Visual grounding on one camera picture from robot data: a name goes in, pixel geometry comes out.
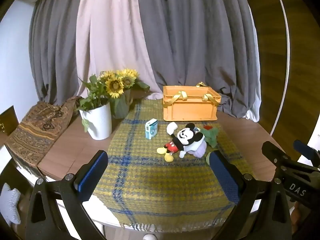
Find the narrow grey curtain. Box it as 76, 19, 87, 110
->
28, 0, 88, 105

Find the small blue white box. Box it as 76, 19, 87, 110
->
145, 119, 159, 140

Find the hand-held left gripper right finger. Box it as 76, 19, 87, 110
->
209, 149, 293, 240

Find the dark wooden frame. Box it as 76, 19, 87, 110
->
0, 105, 18, 137

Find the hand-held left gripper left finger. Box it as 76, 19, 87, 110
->
25, 149, 109, 240

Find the purple plush toy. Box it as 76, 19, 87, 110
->
180, 140, 207, 159

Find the brown patterned cloth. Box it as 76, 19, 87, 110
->
6, 96, 83, 168

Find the wide grey curtain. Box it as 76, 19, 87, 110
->
137, 0, 260, 121

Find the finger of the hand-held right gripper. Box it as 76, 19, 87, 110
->
293, 139, 320, 167
262, 141, 320, 179

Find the sunflower bouquet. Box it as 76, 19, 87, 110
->
99, 69, 150, 99

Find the white ribbed plant pot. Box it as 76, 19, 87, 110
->
79, 102, 112, 140

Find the green leafy plant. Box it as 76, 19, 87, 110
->
77, 74, 111, 133

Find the white striped star cushion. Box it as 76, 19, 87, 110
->
0, 182, 22, 227

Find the grey green vase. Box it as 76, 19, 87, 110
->
110, 89, 134, 119

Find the red green strawberry plush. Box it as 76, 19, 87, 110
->
200, 125, 221, 148

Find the white hoop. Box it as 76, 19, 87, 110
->
271, 0, 291, 134

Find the pink curtain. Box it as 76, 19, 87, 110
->
74, 0, 164, 100

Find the orange fabric basket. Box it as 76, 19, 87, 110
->
162, 82, 222, 122

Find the mouse plush toy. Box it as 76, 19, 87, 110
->
157, 122, 205, 162

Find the yellow blue plaid mat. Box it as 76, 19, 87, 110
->
94, 100, 255, 231

